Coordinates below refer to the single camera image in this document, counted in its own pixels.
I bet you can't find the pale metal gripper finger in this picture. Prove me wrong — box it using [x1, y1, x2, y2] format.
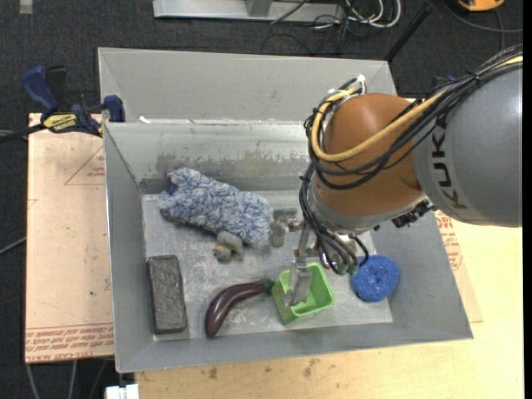
[283, 264, 300, 308]
[296, 265, 313, 303]

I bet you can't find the green plastic box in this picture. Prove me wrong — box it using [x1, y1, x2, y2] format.
[270, 261, 336, 327]

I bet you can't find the grey angular small object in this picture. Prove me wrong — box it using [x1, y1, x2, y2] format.
[269, 207, 301, 249]

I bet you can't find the purple toy eggplant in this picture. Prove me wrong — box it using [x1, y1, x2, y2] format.
[204, 279, 275, 339]

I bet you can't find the blue round sponge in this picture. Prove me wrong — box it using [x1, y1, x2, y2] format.
[350, 254, 401, 303]

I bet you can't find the grey toy animal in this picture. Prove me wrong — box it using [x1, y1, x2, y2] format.
[212, 229, 245, 263]

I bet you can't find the blue and white fluffy cloth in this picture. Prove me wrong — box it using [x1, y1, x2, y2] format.
[156, 167, 274, 249]

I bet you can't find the dark green flat block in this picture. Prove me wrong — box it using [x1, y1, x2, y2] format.
[145, 254, 189, 335]

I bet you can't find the grey metal bin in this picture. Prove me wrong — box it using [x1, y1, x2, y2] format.
[97, 47, 475, 374]

